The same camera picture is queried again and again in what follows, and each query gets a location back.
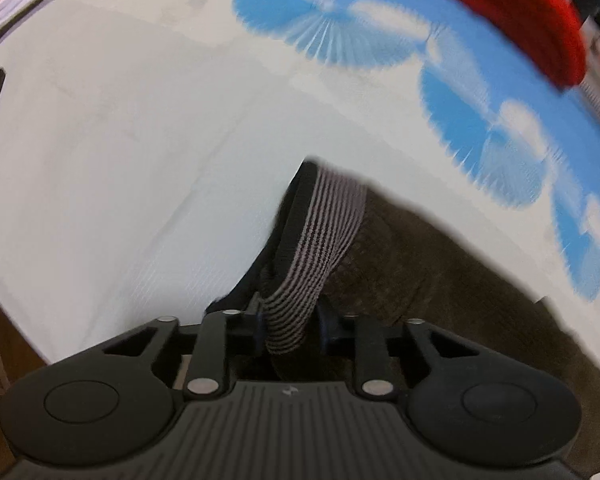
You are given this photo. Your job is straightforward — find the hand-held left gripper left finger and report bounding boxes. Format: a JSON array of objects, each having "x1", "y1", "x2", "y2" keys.
[{"x1": 100, "y1": 309, "x2": 267, "y2": 402}]

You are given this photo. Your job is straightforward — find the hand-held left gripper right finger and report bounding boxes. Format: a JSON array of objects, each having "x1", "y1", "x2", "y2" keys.
[{"x1": 317, "y1": 304, "x2": 483, "y2": 402}]

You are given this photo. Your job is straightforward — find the brown corduroy pants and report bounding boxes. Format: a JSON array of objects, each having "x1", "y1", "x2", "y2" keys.
[{"x1": 205, "y1": 157, "x2": 600, "y2": 480}]

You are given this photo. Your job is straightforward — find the blue white printed bedsheet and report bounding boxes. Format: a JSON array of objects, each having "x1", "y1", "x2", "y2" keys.
[{"x1": 0, "y1": 0, "x2": 600, "y2": 366}]

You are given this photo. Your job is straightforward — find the red folded blanket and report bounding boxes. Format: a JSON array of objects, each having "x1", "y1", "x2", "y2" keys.
[{"x1": 407, "y1": 0, "x2": 588, "y2": 91}]

